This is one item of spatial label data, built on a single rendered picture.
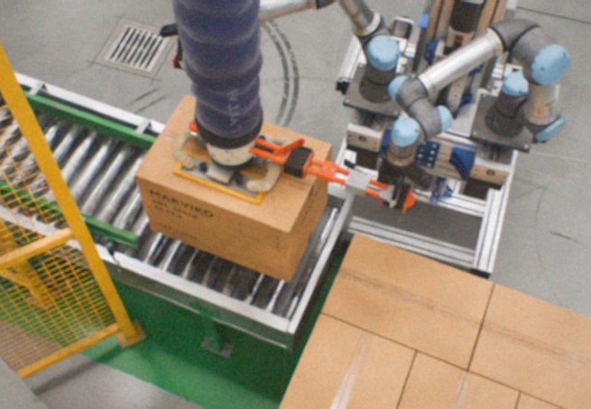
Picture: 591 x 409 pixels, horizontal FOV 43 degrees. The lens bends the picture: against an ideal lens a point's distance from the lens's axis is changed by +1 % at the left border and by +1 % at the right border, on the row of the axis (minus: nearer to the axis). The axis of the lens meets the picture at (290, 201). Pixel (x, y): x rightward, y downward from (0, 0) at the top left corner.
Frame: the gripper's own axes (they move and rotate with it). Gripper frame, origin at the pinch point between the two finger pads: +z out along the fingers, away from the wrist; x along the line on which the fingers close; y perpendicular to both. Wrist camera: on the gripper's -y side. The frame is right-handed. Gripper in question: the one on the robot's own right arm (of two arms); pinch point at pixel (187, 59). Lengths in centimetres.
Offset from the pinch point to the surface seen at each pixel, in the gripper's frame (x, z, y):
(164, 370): -78, 121, 13
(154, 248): -47, 66, 0
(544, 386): -41, 67, 162
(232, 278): -47, 66, 36
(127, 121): 3, 62, -41
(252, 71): -28, -41, 41
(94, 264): -71, 45, -9
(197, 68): -37, -45, 28
